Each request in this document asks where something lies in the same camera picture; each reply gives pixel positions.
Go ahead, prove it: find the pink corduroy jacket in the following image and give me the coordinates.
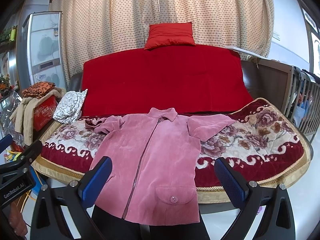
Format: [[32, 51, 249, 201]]
[[85, 108, 233, 226]]

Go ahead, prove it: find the person's left hand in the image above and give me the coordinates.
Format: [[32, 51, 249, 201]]
[[9, 203, 28, 237]]

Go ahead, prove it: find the red gift box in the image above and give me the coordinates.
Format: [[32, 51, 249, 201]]
[[33, 95, 57, 132]]

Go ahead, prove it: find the floral plush seat blanket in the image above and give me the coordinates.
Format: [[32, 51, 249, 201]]
[[32, 98, 312, 204]]

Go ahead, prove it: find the orange patterned folded cloth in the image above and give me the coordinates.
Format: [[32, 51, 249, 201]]
[[22, 81, 55, 99]]

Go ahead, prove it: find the white crackle pattern pillow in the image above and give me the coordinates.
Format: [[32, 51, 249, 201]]
[[53, 89, 87, 124]]

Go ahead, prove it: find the silver refrigerator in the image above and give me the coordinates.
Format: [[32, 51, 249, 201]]
[[17, 11, 67, 90]]

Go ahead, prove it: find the wooden baby crib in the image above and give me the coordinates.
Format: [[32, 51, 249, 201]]
[[257, 59, 319, 137]]

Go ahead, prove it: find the red sofa throw blanket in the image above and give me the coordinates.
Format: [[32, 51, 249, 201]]
[[82, 45, 252, 117]]

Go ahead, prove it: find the dotted beige curtain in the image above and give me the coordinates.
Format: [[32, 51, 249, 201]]
[[49, 0, 274, 80]]

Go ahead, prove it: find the red cushion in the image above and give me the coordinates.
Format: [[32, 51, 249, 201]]
[[144, 22, 195, 50]]

